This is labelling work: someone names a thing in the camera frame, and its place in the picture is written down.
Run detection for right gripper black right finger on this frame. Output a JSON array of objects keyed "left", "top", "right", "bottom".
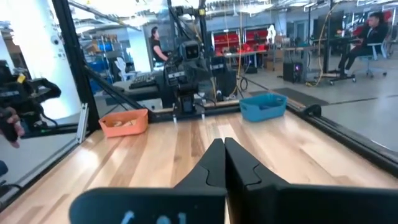
[{"left": 224, "top": 137, "right": 398, "bottom": 224}]

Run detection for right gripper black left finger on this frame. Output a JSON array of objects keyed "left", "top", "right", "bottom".
[{"left": 68, "top": 138, "right": 229, "bottom": 224}]

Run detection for red storage shelf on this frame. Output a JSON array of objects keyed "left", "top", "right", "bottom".
[{"left": 213, "top": 27, "right": 270, "bottom": 54}]

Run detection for person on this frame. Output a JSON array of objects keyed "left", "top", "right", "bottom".
[
  {"left": 337, "top": 11, "right": 389, "bottom": 75},
  {"left": 0, "top": 107, "right": 25, "bottom": 149},
  {"left": 150, "top": 26, "right": 170, "bottom": 63}
]

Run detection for black keyboard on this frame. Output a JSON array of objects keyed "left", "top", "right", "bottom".
[{"left": 128, "top": 73, "right": 156, "bottom": 90}]

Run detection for cardboard box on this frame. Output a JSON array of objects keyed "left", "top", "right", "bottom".
[{"left": 266, "top": 49, "right": 284, "bottom": 71}]

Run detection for teal plastic bin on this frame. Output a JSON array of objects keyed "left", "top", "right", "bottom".
[{"left": 239, "top": 93, "right": 289, "bottom": 123}]

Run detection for black computer tower with light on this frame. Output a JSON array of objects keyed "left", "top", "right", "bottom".
[{"left": 282, "top": 60, "right": 304, "bottom": 83}]

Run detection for orange plastic bin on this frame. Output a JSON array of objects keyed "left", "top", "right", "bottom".
[{"left": 98, "top": 108, "right": 149, "bottom": 139}]

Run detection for black rolling desk stand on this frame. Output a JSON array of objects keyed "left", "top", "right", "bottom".
[{"left": 310, "top": 35, "right": 358, "bottom": 85}]

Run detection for grey office chair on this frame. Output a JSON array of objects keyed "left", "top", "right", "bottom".
[{"left": 354, "top": 42, "right": 388, "bottom": 78}]

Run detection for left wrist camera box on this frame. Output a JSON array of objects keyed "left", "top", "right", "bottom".
[{"left": 179, "top": 41, "right": 201, "bottom": 62}]

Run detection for black frame rails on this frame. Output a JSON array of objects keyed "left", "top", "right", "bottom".
[{"left": 148, "top": 101, "right": 242, "bottom": 124}]

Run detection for yellow hanging cable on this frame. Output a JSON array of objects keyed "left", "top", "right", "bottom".
[
  {"left": 229, "top": 0, "right": 244, "bottom": 97},
  {"left": 306, "top": 2, "right": 340, "bottom": 87}
]

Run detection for black diagonal frame brace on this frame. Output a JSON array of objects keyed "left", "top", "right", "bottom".
[{"left": 83, "top": 65, "right": 150, "bottom": 113}]

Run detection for black table edge rail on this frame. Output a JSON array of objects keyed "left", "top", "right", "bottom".
[{"left": 285, "top": 102, "right": 398, "bottom": 175}]

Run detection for black corner bracket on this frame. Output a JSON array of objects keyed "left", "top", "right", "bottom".
[{"left": 303, "top": 104, "right": 323, "bottom": 118}]

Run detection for black frame post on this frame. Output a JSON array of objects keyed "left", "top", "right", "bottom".
[{"left": 51, "top": 0, "right": 100, "bottom": 131}]

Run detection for silver aluminium bracket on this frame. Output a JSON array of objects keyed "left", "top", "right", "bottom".
[{"left": 76, "top": 103, "right": 90, "bottom": 144}]

